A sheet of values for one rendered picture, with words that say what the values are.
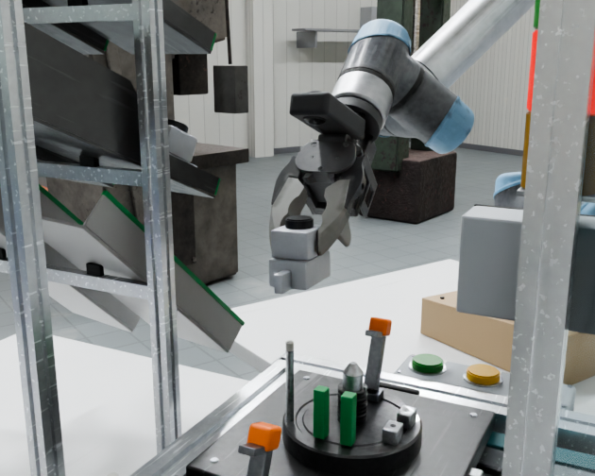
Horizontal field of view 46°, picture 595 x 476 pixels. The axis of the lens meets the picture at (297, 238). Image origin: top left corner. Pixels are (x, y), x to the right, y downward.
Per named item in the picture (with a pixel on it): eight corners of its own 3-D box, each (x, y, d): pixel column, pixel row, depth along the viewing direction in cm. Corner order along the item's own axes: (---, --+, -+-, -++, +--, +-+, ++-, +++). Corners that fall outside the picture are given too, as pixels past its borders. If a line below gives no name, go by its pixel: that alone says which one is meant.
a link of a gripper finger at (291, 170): (299, 219, 78) (336, 162, 82) (295, 210, 77) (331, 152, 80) (265, 211, 81) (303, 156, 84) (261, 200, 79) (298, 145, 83)
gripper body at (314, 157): (366, 223, 82) (392, 147, 89) (348, 174, 76) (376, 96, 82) (308, 219, 86) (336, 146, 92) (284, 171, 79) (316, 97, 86)
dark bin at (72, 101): (139, 186, 89) (155, 130, 89) (215, 198, 81) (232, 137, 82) (-78, 99, 66) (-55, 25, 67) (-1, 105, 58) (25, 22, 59)
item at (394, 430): (388, 433, 68) (389, 418, 68) (403, 436, 68) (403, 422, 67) (381, 443, 67) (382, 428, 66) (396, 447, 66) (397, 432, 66)
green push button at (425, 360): (416, 365, 93) (416, 350, 92) (447, 370, 91) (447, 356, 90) (407, 377, 89) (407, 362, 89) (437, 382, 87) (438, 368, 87)
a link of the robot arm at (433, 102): (447, 111, 104) (392, 65, 100) (489, 110, 93) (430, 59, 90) (417, 156, 104) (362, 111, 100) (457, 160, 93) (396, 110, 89)
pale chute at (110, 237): (156, 330, 95) (172, 301, 97) (229, 353, 87) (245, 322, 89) (5, 211, 75) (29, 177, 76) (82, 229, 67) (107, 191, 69)
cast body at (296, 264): (295, 272, 80) (294, 212, 79) (331, 276, 78) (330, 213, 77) (259, 292, 73) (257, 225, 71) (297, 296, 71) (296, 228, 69)
